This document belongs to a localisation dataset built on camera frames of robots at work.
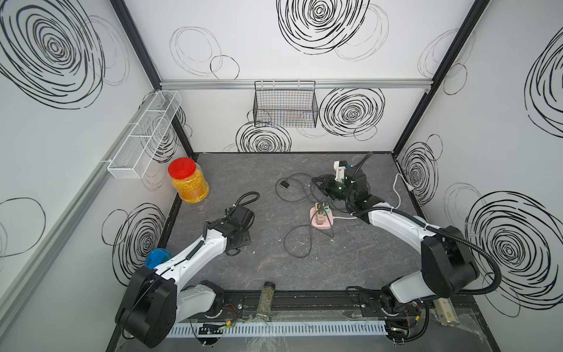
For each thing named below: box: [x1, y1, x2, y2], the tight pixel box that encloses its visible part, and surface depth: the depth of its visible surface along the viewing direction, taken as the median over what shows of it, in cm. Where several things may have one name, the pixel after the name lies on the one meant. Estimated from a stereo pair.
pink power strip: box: [309, 206, 334, 230], surface depth 93 cm
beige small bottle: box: [432, 297, 460, 327], surface depth 71 cm
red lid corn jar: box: [167, 156, 210, 204], surface depth 95 cm
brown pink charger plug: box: [316, 211, 325, 226], surface depth 90 cm
